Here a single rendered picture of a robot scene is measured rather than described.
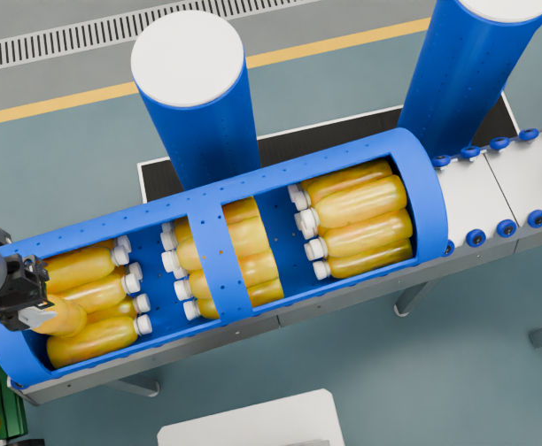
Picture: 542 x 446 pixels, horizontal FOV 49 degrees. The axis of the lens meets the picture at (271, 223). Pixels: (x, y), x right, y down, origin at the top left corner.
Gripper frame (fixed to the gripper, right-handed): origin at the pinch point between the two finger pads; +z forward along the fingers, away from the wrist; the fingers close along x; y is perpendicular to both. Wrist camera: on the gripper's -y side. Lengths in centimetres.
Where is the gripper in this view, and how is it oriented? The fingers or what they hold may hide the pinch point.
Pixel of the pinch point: (30, 309)
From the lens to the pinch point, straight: 108.8
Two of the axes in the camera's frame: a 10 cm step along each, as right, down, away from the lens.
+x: -2.9, -8.9, 3.4
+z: 0.5, 3.4, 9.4
